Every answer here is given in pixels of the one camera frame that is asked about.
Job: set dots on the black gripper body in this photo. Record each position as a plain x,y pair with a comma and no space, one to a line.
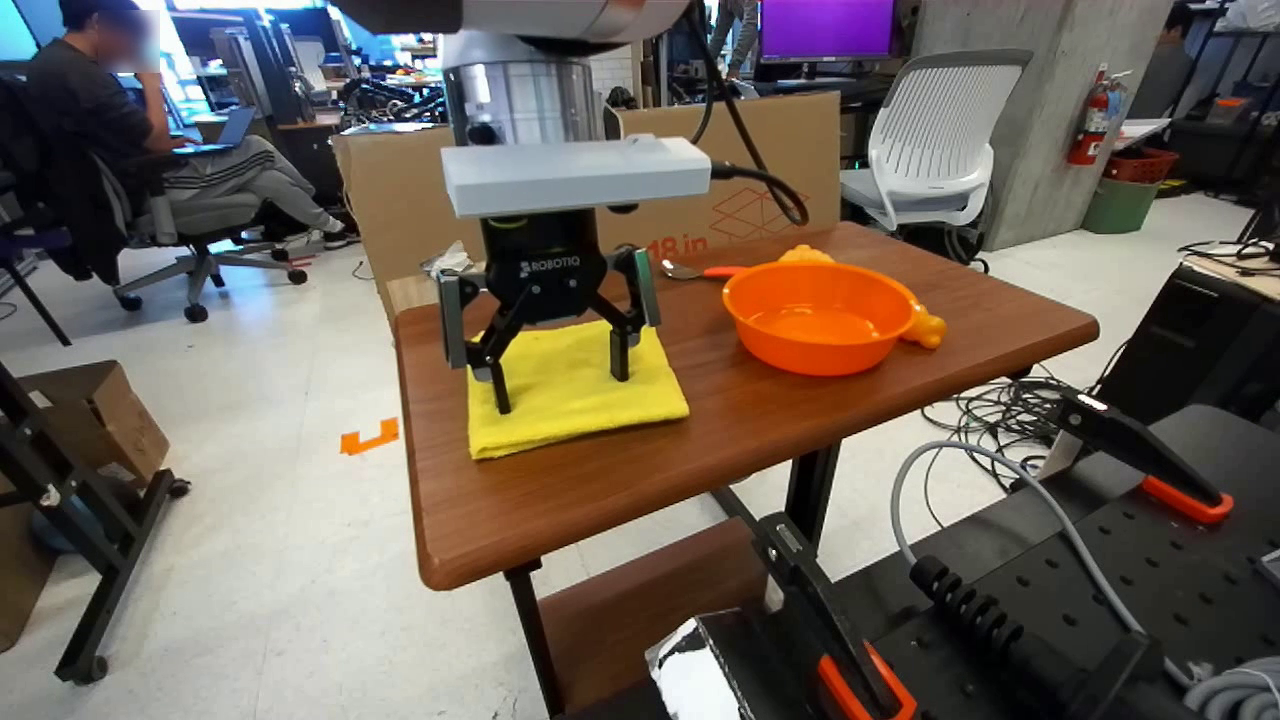
545,265

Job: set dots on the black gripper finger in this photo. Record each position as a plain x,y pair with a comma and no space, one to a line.
453,321
645,286

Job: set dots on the yellow towel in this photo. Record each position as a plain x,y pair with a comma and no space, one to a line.
575,394

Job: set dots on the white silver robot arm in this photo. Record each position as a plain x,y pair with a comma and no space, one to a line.
521,93

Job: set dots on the brown cardboard panel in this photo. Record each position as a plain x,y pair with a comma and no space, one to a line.
401,202

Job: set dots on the brown wooden table black legs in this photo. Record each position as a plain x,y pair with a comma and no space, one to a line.
744,402

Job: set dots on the curved orange toy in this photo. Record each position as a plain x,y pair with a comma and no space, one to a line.
807,255

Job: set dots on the orange plastic bowl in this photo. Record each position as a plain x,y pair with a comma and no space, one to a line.
812,326

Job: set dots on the seated person dark shirt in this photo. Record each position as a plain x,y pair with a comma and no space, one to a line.
243,166

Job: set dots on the grey swivel office chair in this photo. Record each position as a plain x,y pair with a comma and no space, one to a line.
203,220

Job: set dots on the lumpy yellow-orange toy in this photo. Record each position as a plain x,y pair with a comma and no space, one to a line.
924,326

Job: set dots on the purple lit monitor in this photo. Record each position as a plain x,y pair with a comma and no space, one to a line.
827,26

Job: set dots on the white mesh office chair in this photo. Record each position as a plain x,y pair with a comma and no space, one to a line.
935,132

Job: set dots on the open cardboard box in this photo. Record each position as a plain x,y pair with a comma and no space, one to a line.
103,412

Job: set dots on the black metal floor stand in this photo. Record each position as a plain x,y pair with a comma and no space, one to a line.
114,563

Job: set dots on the dark chair with clothes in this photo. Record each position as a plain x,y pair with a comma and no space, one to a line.
52,163

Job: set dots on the red fire extinguisher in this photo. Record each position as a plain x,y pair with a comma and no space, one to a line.
1093,123

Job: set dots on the green bin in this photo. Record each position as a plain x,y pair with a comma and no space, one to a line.
1120,205

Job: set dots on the red bin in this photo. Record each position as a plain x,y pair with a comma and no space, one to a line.
1147,166

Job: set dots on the blue lit monitor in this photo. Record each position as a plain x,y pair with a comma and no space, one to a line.
22,26

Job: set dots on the black perforated base board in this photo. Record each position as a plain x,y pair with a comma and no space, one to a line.
1064,601

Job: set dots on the black equipment box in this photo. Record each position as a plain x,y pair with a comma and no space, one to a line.
1200,344

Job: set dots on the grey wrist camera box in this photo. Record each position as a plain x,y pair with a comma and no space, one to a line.
575,175

